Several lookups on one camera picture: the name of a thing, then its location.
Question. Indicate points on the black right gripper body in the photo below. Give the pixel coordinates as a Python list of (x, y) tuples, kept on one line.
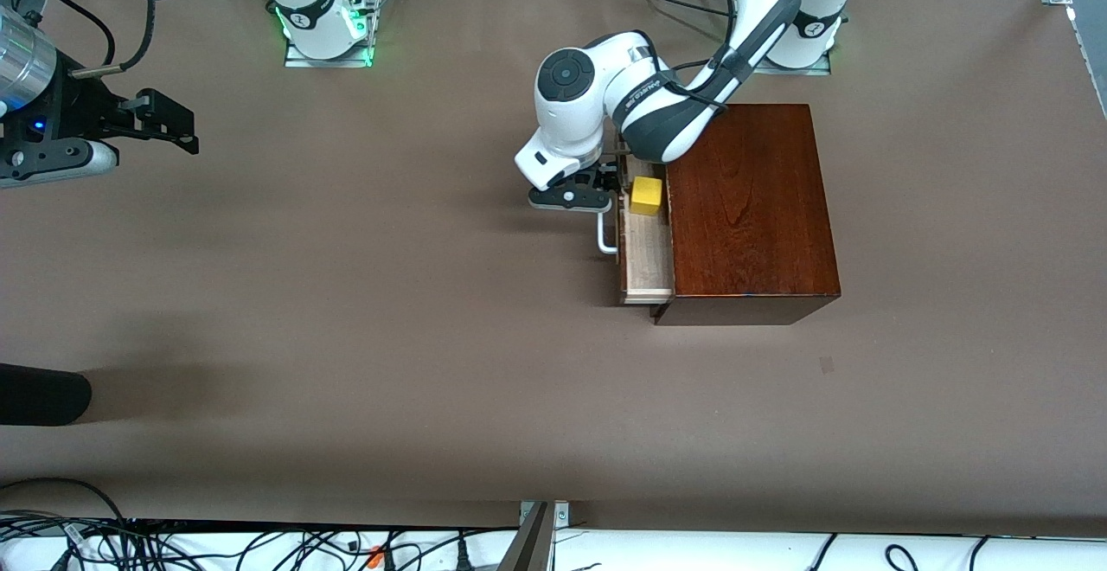
[(79, 112)]

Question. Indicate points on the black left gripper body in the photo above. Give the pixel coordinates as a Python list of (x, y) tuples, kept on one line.
[(603, 179)]

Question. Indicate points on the yellow block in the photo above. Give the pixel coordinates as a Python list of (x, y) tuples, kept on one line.
[(646, 196)]

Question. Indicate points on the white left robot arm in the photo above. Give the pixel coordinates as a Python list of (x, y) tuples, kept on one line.
[(571, 121)]

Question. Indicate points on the dark brown wooden cabinet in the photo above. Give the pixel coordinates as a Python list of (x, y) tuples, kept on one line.
[(752, 225)]

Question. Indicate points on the black rounded cylinder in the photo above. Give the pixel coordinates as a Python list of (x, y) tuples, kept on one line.
[(43, 394)]

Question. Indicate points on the grey angled bar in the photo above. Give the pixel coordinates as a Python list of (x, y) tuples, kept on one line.
[(527, 549)]

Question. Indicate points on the black plug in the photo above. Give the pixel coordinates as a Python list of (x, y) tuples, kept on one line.
[(463, 559)]

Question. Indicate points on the orange connector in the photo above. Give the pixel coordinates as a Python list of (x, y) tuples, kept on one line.
[(376, 558)]

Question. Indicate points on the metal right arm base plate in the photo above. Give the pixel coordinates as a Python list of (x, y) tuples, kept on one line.
[(298, 61)]

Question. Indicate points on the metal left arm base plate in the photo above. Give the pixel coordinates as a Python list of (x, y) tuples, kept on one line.
[(822, 69)]

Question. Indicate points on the metal corner bracket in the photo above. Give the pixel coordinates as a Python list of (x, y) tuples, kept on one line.
[(562, 515)]

